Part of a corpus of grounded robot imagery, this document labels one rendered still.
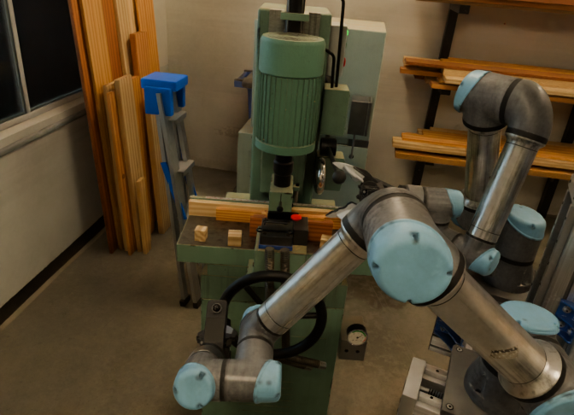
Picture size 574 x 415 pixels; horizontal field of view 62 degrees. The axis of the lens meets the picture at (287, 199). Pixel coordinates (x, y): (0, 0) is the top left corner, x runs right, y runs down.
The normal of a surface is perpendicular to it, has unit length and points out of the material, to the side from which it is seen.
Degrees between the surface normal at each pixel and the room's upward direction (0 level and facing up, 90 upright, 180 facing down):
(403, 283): 85
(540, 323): 8
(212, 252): 90
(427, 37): 90
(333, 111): 90
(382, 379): 0
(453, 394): 0
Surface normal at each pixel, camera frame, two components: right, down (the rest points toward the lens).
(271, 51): -0.67, 0.29
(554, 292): -0.41, 0.38
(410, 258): -0.12, 0.36
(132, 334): 0.07, -0.89
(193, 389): -0.02, -0.01
